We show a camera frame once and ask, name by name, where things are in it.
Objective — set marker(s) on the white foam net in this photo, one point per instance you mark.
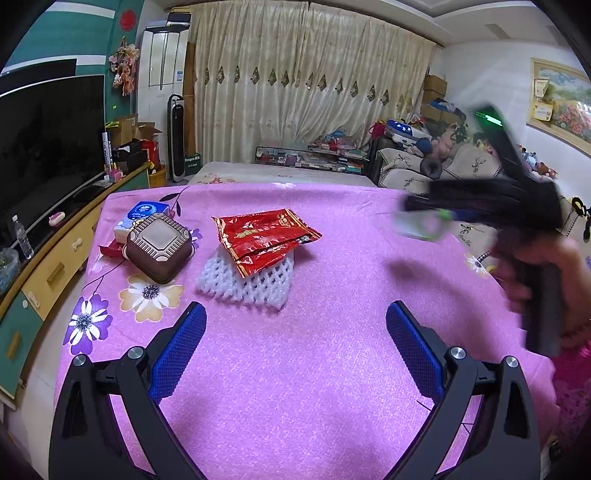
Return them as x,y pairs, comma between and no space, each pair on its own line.
269,287

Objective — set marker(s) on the low shelf with books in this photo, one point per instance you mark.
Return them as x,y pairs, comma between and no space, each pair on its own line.
335,152

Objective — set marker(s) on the framed landscape painting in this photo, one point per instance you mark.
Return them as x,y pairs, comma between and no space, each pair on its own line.
560,103

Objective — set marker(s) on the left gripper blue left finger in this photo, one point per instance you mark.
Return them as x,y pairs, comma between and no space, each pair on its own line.
171,349

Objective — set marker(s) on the artificial flower decoration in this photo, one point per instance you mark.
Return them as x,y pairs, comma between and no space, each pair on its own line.
123,66

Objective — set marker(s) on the white floral mat stack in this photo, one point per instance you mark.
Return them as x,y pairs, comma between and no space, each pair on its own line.
224,172

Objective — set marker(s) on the black television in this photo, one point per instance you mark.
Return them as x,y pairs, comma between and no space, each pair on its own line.
52,121

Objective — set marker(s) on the cardboard boxes stack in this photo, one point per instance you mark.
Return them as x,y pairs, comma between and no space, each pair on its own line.
435,107

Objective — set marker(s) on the beige curtain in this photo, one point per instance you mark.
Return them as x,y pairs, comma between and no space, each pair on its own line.
287,73

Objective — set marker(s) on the black yellow plush toy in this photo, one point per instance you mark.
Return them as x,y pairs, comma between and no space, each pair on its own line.
584,212

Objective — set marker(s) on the right hand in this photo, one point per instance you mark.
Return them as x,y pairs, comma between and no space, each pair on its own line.
562,252

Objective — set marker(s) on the green white packet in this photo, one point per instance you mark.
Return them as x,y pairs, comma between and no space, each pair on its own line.
426,225

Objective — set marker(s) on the red snack bag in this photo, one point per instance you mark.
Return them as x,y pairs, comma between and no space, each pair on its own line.
260,240

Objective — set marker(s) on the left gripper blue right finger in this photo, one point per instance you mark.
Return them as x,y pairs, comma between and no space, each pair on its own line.
421,349

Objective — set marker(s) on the beige sofa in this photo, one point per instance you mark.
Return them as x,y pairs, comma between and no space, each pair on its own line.
473,183

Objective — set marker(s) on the blue tissue pack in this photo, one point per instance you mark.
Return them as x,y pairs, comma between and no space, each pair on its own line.
135,215

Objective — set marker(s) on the plastic water bottle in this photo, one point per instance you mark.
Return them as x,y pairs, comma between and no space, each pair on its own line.
22,238

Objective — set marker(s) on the white air conditioner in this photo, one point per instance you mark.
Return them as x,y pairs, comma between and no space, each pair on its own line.
161,67

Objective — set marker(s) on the black tower fan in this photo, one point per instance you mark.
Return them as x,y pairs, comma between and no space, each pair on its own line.
175,137

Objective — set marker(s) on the plush toy pile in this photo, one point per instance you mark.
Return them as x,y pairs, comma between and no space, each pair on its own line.
535,165

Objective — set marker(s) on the brown square box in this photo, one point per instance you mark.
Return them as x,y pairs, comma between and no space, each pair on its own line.
159,247

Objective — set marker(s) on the pink floral tablecloth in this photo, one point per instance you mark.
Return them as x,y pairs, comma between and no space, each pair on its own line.
316,389

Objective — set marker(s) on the wooden tv cabinet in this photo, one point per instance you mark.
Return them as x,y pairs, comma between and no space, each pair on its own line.
43,279

